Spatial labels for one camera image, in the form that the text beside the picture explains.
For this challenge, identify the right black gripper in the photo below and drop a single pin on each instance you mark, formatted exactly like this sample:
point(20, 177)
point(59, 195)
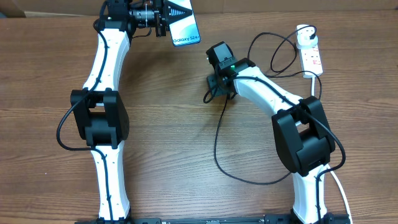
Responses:
point(213, 83)

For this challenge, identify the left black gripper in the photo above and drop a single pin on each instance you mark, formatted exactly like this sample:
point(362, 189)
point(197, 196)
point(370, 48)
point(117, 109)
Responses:
point(168, 12)

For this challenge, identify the blue Galaxy smartphone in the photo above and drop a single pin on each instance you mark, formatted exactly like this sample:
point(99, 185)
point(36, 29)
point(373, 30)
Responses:
point(185, 31)

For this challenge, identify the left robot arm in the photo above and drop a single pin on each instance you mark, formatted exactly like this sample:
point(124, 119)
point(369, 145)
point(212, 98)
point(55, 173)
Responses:
point(101, 117)

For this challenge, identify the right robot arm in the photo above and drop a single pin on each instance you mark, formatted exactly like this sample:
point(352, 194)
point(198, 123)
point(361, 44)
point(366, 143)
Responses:
point(302, 135)

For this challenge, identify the white charger plug adapter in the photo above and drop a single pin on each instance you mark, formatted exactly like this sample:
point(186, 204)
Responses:
point(306, 36)

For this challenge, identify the white power strip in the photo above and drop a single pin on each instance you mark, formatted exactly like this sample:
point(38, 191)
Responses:
point(311, 62)

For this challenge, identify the brown cardboard backdrop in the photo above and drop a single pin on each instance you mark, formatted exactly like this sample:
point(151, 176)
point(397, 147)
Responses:
point(18, 8)

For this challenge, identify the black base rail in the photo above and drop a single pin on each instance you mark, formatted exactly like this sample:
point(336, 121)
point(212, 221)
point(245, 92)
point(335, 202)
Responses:
point(329, 218)

